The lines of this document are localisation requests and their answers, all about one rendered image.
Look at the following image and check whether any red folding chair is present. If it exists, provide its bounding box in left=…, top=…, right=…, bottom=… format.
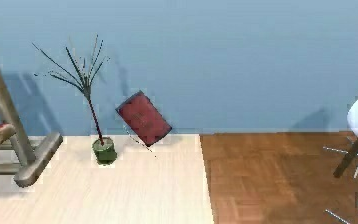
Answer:
left=115, top=90, right=173, bottom=158

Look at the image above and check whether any grey metal frame stand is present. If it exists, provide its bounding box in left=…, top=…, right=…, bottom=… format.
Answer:
left=0, top=43, right=64, bottom=188

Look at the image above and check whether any house plant in green pot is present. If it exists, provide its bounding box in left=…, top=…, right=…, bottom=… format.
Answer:
left=32, top=34, right=118, bottom=166

